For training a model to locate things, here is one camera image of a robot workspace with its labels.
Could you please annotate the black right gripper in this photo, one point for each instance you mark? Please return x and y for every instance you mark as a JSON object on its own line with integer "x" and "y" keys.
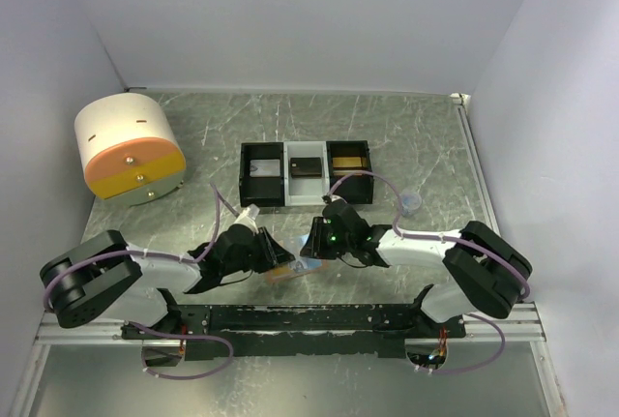
{"x": 313, "y": 246}

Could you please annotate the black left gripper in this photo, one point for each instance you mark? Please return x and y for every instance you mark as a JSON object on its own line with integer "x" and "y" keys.
{"x": 276, "y": 253}

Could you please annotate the white card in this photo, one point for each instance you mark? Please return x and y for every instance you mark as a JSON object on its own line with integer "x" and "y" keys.
{"x": 299, "y": 265}
{"x": 264, "y": 168}

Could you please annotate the black credit card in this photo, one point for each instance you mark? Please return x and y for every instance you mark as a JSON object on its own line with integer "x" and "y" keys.
{"x": 306, "y": 167}

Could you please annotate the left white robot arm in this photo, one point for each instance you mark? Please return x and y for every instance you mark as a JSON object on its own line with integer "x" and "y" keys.
{"x": 109, "y": 278}

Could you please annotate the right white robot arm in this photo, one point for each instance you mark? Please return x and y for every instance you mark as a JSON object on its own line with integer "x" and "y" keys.
{"x": 486, "y": 274}

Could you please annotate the white card in tray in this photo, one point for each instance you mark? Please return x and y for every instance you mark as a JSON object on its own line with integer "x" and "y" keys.
{"x": 264, "y": 168}

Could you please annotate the gold card in tray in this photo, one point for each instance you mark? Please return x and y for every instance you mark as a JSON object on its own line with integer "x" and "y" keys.
{"x": 349, "y": 165}

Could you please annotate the black white three-compartment tray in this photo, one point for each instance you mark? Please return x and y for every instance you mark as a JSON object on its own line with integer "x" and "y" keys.
{"x": 286, "y": 191}

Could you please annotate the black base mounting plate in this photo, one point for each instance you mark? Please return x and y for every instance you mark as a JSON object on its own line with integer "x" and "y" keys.
{"x": 380, "y": 329}

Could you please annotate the small clear plastic cup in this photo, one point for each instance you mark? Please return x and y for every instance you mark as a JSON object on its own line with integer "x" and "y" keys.
{"x": 411, "y": 202}

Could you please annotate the white orange drawer cabinet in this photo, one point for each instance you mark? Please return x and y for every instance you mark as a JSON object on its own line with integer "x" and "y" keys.
{"x": 128, "y": 151}

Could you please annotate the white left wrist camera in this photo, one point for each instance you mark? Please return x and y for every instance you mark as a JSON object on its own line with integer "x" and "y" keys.
{"x": 248, "y": 217}

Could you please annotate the white aluminium corner rail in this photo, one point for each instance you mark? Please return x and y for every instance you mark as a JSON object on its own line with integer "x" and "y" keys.
{"x": 461, "y": 103}

